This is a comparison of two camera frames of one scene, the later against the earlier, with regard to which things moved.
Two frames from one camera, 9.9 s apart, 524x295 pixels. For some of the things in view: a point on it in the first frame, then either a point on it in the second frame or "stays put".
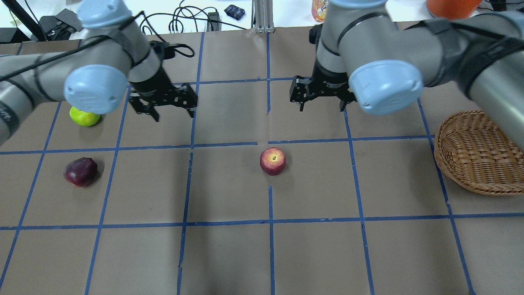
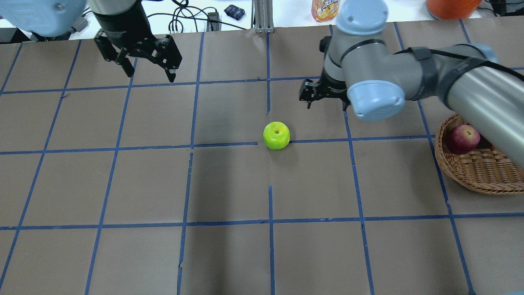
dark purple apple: (81, 171) to (484, 143)
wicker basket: (472, 150) stays put
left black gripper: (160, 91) to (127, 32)
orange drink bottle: (319, 10) stays put
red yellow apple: (272, 160) to (462, 139)
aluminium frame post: (263, 16) stays put
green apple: (83, 118) to (276, 135)
